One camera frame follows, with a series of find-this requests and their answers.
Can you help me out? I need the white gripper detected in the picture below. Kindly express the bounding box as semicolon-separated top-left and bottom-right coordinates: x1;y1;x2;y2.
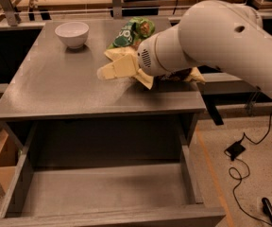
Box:
97;32;173;80

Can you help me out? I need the brown sea salt chip bag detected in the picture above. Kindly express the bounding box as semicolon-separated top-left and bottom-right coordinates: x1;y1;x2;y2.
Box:
104;45;206;91

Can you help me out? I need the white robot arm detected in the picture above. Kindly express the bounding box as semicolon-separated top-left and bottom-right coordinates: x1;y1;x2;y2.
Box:
97;0;272;99

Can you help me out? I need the green chip bag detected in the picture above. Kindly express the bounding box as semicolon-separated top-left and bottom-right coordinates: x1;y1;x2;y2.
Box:
109;17;155;49

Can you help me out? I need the grey counter cabinet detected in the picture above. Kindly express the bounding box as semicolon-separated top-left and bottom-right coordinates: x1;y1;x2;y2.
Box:
0;17;207;147

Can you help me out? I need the grey open top drawer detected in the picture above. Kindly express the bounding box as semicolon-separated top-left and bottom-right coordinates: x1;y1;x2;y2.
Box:
0;119;225;227

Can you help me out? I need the white ceramic bowl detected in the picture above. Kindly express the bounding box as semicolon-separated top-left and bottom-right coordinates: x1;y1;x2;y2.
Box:
55;22;90;49

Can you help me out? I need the black power adapter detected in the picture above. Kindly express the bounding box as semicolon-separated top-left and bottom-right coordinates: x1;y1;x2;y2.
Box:
224;141;246;161

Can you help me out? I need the cardboard box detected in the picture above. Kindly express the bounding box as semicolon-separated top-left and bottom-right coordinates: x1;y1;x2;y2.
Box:
0;130;18;192

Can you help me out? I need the black handheld device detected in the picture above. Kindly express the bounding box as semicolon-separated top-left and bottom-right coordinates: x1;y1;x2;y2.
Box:
262;198;272;224

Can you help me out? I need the metal railing frame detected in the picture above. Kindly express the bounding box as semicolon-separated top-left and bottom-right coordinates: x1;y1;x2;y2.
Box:
0;0;272;27

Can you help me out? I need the black power cable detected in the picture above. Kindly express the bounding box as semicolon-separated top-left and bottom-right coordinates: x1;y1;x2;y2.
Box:
228;106;272;227

